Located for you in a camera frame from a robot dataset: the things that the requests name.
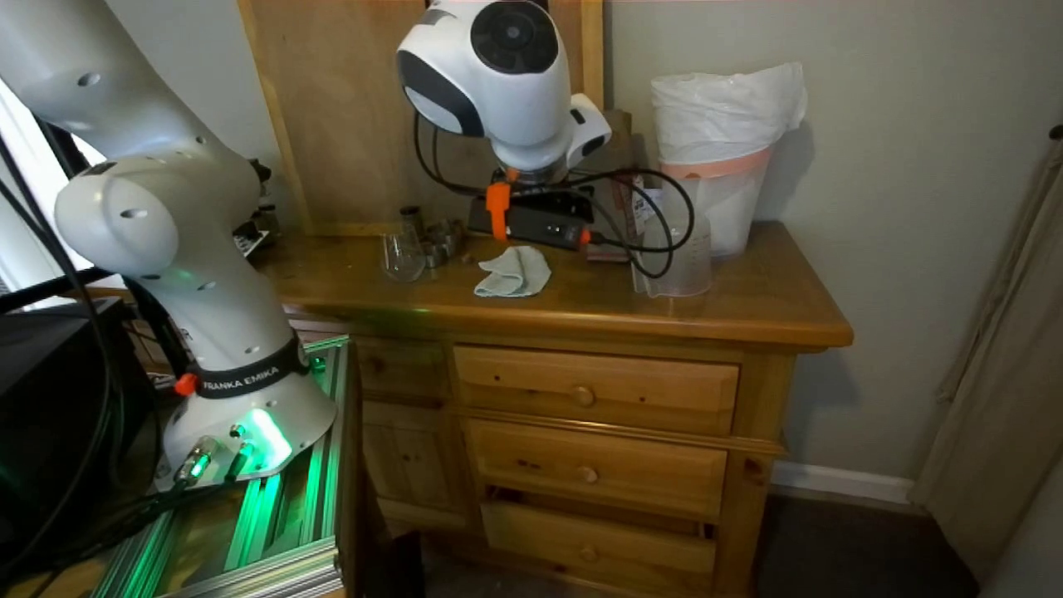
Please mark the light blue towel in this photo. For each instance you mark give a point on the light blue towel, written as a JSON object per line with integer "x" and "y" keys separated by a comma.
{"x": 513, "y": 273}

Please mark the wide wooden drawer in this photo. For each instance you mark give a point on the wide wooden drawer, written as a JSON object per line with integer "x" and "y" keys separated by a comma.
{"x": 667, "y": 468}
{"x": 667, "y": 385}
{"x": 600, "y": 548}

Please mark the beige curtain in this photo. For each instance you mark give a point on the beige curtain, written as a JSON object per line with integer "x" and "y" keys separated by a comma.
{"x": 997, "y": 385}

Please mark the translucent plastic measuring pitcher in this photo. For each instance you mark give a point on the translucent plastic measuring pitcher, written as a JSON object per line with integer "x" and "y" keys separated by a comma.
{"x": 681, "y": 267}

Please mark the black camera on stand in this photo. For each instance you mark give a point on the black camera on stand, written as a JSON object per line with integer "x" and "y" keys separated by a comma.
{"x": 257, "y": 211}

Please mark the black box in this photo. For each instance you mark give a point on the black box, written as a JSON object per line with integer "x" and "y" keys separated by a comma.
{"x": 53, "y": 418}

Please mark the pine wooden dresser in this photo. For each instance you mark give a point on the pine wooden dresser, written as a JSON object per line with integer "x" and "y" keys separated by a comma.
{"x": 766, "y": 311}

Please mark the wrist camera with orange mount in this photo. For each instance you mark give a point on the wrist camera with orange mount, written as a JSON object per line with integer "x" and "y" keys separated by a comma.
{"x": 501, "y": 207}

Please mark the round wooden drawer knob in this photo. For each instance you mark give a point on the round wooden drawer knob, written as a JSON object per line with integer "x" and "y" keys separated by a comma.
{"x": 584, "y": 397}
{"x": 590, "y": 475}

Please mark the aluminium profile robot stand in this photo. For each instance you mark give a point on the aluminium profile robot stand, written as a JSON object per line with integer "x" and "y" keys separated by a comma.
{"x": 254, "y": 533}

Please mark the white lined trash bin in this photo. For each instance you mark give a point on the white lined trash bin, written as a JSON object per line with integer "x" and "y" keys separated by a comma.
{"x": 725, "y": 145}

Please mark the clear glass tumbler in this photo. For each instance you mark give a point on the clear glass tumbler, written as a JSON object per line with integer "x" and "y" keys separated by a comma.
{"x": 403, "y": 257}

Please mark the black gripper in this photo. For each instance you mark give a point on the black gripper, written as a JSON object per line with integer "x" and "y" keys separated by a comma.
{"x": 552, "y": 220}

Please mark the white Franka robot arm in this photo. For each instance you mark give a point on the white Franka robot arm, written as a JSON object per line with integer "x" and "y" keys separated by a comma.
{"x": 201, "y": 267}

